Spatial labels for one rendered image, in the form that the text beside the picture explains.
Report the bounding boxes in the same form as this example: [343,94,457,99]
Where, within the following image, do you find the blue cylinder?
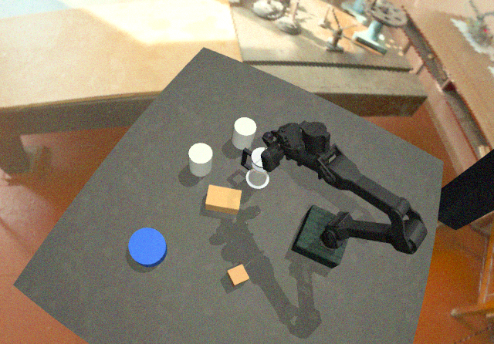
[128,228,167,267]

